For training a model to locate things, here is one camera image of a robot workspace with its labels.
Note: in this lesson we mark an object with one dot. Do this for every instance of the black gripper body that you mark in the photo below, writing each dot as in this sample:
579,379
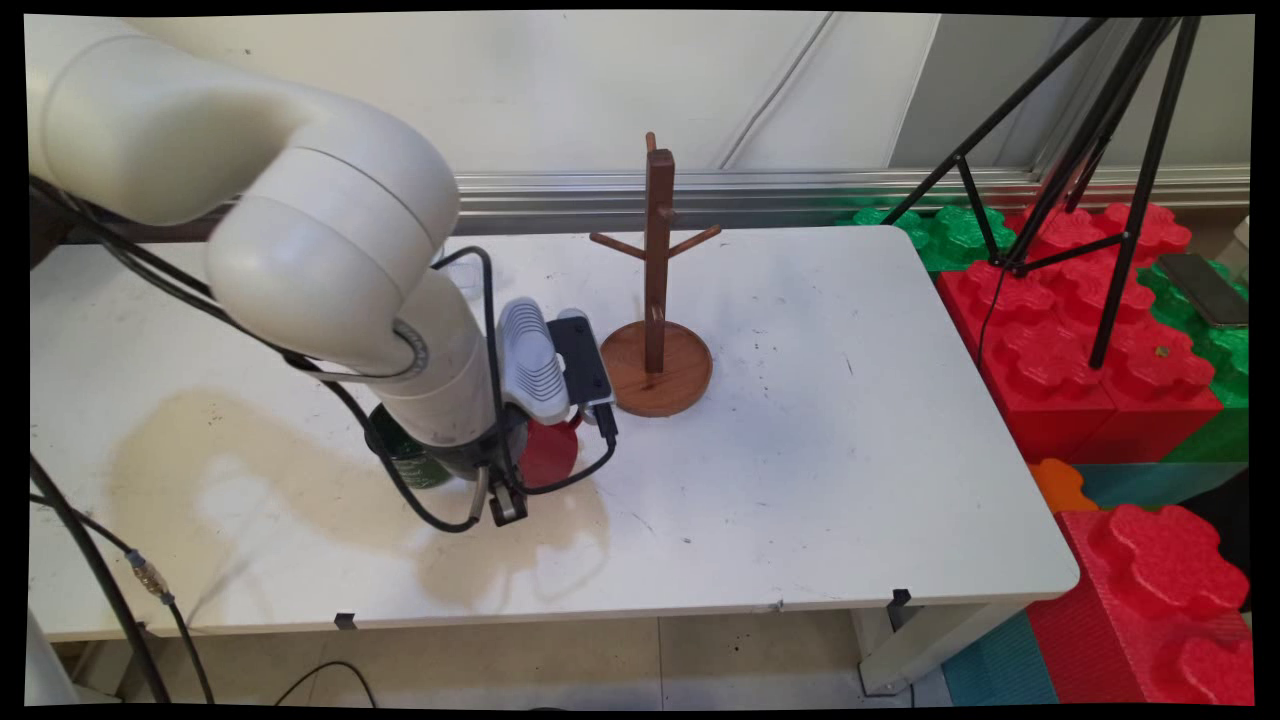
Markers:
485,450

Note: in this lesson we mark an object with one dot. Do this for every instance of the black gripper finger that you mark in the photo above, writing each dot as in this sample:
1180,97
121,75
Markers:
508,505

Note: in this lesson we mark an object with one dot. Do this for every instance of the red enamel mug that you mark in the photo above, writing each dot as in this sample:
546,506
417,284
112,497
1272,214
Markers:
550,455

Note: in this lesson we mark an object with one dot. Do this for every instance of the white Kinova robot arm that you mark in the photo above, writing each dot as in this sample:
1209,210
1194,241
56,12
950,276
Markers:
330,250

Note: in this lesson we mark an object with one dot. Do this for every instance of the dark green enamel mug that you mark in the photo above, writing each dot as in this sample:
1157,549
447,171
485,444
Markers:
410,462

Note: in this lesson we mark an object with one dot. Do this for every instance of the white enamel mug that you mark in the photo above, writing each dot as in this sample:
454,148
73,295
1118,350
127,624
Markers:
466,283

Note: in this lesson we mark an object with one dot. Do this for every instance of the brown wooden mug tree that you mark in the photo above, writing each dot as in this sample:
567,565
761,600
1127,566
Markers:
659,220

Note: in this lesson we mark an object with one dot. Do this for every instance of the white table leg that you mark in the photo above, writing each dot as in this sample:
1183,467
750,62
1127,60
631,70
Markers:
920,640

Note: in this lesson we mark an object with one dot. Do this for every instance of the blue ribbed foam block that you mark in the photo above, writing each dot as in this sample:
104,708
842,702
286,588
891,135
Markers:
1000,665

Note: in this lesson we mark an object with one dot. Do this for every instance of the green foam block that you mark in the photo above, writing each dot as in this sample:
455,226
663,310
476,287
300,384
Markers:
1235,360
960,235

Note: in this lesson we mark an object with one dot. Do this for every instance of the orange foam piece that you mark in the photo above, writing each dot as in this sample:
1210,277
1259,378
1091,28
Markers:
1060,485

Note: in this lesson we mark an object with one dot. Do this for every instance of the large red foam block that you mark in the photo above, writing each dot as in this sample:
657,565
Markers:
1050,380

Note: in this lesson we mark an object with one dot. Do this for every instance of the teal foam block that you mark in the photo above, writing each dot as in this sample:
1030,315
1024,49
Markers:
1140,483

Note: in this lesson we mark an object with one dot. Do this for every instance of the black tripod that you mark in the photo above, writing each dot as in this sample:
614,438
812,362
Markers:
1146,180

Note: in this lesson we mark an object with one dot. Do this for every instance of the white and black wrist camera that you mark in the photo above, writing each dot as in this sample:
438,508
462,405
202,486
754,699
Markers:
535,360

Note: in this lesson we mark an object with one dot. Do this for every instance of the aluminium wall rail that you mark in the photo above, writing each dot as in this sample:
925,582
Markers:
800,195

